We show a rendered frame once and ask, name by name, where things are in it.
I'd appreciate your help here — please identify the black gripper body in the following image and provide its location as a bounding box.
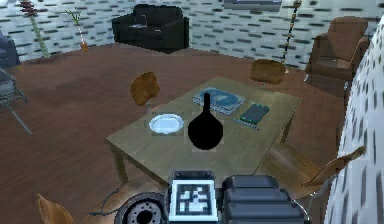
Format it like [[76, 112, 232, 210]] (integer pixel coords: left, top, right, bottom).
[[113, 191, 170, 224]]

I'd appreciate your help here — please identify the black round vase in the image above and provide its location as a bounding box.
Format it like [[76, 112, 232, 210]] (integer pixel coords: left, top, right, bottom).
[[187, 92, 224, 152]]

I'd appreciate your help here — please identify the brown wooden chair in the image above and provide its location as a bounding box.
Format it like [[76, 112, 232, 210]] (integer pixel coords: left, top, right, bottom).
[[35, 182, 168, 224], [129, 71, 161, 113], [254, 142, 367, 224], [249, 58, 288, 88]]

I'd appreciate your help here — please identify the wooden dining table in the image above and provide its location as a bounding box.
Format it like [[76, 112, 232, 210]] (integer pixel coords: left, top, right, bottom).
[[105, 75, 303, 188]]

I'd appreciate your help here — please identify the white plate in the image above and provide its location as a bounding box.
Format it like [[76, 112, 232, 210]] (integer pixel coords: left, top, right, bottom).
[[148, 113, 185, 135]]

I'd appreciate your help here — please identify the green book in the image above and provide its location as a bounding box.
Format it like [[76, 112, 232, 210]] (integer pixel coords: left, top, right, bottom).
[[239, 102, 270, 126]]

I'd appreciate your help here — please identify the grey metal chair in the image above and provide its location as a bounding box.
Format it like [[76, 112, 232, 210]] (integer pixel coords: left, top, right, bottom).
[[0, 67, 34, 137]]

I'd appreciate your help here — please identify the black sofa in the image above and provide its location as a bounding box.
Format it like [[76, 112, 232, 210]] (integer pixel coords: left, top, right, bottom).
[[111, 3, 190, 54]]

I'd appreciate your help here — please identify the small potted plant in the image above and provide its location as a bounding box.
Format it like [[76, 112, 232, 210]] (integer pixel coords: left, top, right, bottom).
[[65, 9, 90, 53]]

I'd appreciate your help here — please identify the dark blue armchair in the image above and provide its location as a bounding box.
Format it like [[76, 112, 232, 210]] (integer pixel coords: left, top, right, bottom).
[[0, 31, 22, 70]]

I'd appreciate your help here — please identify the striped floor lamp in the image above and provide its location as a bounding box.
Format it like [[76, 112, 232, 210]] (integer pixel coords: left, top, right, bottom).
[[280, 0, 303, 65]]

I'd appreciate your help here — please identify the brown armchair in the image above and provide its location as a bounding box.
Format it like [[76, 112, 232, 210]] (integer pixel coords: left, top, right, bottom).
[[304, 15, 371, 98]]

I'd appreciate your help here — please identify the grey wall television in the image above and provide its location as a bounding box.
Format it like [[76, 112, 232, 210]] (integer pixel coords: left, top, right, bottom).
[[223, 0, 283, 13]]

